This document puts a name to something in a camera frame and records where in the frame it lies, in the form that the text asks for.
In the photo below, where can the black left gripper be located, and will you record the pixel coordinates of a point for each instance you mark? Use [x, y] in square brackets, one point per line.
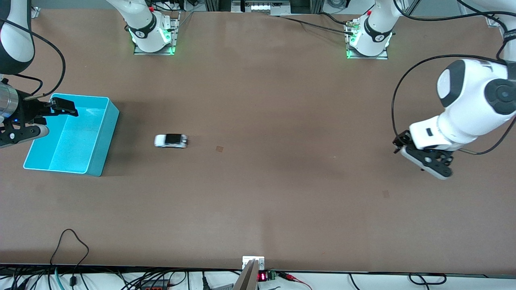
[403, 140]

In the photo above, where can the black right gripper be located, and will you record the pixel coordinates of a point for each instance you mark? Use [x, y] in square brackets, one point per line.
[29, 109]

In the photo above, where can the white jeep toy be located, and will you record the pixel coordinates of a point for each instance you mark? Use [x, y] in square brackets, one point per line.
[171, 141]

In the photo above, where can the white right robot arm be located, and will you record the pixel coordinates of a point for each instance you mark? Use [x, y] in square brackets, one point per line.
[141, 24]

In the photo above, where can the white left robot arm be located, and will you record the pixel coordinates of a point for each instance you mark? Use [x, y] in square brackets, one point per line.
[467, 100]

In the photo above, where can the turquoise plastic bin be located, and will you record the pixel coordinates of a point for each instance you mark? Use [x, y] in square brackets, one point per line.
[76, 137]

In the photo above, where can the red clip leads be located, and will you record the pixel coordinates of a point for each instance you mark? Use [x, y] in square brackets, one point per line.
[288, 276]

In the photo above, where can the green terminal block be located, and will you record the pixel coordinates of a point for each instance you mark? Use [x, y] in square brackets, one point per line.
[272, 275]

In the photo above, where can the white mounting plate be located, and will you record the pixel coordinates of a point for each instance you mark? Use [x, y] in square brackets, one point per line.
[253, 259]

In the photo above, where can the white control box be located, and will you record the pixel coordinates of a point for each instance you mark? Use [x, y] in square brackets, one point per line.
[262, 7]

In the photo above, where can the red LED display module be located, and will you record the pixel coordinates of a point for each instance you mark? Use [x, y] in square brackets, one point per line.
[262, 277]

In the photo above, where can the black power strip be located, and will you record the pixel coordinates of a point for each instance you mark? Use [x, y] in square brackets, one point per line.
[155, 288]

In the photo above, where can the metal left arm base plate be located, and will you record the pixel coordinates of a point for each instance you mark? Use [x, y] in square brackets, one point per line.
[383, 57]

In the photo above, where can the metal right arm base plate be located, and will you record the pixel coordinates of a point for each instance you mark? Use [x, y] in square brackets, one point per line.
[141, 51]

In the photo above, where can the aluminium corner bracket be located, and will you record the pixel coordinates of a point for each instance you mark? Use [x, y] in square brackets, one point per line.
[492, 22]
[36, 13]

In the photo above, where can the aluminium mount bar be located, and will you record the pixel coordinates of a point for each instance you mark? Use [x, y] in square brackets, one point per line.
[246, 280]

